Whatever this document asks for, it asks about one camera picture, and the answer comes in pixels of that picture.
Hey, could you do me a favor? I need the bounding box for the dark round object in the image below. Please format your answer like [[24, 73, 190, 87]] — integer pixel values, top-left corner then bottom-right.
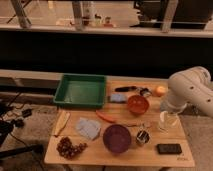
[[139, 88, 152, 97]]

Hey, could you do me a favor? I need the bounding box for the light blue towel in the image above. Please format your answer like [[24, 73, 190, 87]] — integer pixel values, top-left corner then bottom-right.
[[75, 118, 101, 140]]

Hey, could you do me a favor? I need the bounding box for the black phone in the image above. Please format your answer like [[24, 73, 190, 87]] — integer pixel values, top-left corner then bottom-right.
[[157, 144, 182, 154]]

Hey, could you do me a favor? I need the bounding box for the black handled utensil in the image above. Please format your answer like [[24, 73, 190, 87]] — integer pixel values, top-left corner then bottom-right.
[[115, 86, 137, 92]]

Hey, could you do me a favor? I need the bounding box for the green plastic tray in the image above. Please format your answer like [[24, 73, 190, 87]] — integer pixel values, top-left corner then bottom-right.
[[53, 74, 106, 109]]

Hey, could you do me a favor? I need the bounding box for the orange fruit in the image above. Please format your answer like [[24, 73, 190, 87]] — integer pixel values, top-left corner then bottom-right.
[[155, 86, 167, 97]]

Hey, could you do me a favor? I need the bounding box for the bunch of dark grapes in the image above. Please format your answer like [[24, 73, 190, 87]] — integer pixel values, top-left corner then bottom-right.
[[57, 137, 88, 159]]

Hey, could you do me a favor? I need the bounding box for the small metal cup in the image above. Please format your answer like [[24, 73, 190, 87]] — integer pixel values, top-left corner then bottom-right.
[[136, 131, 150, 145]]

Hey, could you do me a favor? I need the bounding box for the orange bowl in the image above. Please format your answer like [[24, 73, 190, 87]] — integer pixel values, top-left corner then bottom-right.
[[127, 95, 149, 115]]

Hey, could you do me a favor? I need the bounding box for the wooden spatula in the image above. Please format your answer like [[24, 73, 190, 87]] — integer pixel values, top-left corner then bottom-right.
[[54, 111, 70, 137]]

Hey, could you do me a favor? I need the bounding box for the wooden table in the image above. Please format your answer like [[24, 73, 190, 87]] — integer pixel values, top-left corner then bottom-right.
[[44, 79, 196, 168]]

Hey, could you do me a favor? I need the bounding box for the orange carrot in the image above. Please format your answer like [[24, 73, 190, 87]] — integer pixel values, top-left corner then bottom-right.
[[96, 111, 116, 123]]

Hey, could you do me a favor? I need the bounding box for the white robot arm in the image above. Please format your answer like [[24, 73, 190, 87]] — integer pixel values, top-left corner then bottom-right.
[[158, 66, 213, 132]]

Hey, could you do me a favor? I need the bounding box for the purple bowl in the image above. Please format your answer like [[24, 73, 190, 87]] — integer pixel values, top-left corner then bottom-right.
[[103, 124, 132, 154]]

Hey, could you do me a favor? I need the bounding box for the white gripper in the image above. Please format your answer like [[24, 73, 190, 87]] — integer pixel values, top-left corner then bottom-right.
[[158, 111, 178, 132]]

